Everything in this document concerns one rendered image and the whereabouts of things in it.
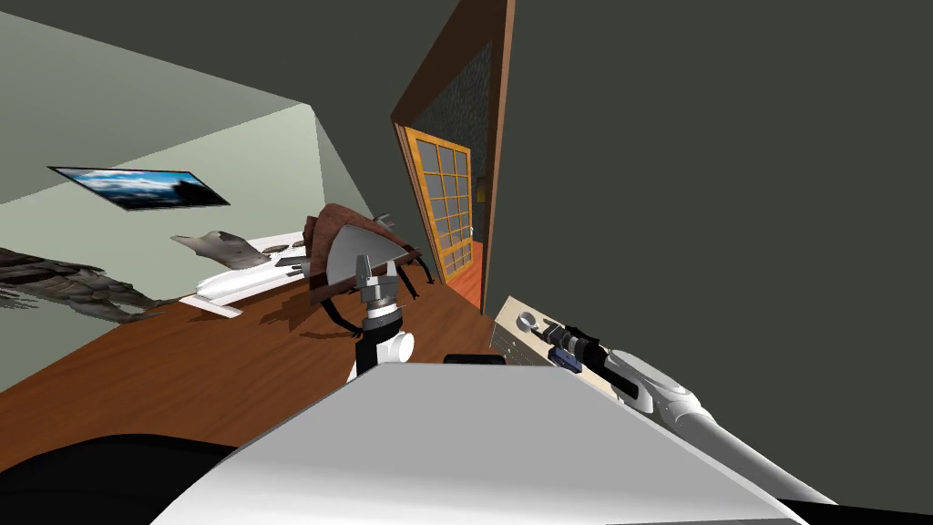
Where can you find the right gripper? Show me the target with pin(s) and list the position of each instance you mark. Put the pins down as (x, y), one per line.
(567, 343)

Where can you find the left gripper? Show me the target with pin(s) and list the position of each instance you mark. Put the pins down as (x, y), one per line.
(380, 292)

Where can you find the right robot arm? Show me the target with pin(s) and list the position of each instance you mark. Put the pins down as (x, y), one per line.
(700, 419)

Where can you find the brown chair with grey seat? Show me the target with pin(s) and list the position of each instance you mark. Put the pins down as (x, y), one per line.
(350, 251)

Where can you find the beige drawer cabinet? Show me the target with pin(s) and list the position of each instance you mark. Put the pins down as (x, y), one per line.
(514, 341)

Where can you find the orange door with glass panes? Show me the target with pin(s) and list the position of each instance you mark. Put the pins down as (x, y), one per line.
(444, 204)

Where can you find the white low table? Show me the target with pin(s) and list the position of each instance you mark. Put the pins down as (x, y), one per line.
(240, 281)

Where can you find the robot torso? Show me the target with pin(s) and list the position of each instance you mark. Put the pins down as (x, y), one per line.
(466, 452)

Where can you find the grey rock-shaped object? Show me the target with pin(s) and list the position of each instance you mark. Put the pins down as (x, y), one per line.
(222, 249)

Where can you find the dark grey leafy plant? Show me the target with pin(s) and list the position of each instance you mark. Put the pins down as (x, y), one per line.
(69, 288)

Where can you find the landscape picture in black frame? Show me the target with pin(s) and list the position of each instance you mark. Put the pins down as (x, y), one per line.
(142, 187)

